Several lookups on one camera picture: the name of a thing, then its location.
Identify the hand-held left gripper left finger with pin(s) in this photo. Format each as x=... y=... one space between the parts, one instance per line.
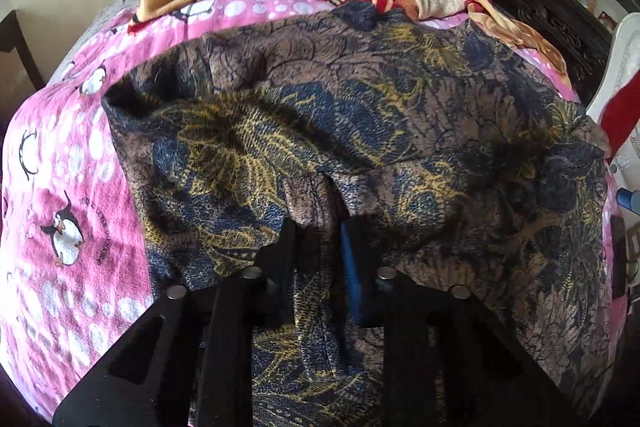
x=285 y=257

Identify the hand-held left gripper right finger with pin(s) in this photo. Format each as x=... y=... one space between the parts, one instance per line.
x=352 y=267

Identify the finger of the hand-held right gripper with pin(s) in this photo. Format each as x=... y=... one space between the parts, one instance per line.
x=618 y=257
x=630 y=201

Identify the dark blue brown patterned garment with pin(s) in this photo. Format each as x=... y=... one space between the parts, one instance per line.
x=380 y=132

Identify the red cloth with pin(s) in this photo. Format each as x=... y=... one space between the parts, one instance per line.
x=622 y=112

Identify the white plastic chair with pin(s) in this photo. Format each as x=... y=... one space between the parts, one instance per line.
x=617 y=52

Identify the dark carved wooden headboard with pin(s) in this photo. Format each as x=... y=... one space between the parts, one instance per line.
x=545 y=17

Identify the pink penguin print blanket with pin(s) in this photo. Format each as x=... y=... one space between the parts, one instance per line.
x=75 y=167

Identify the dark wooden side table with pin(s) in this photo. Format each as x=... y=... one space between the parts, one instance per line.
x=22 y=52

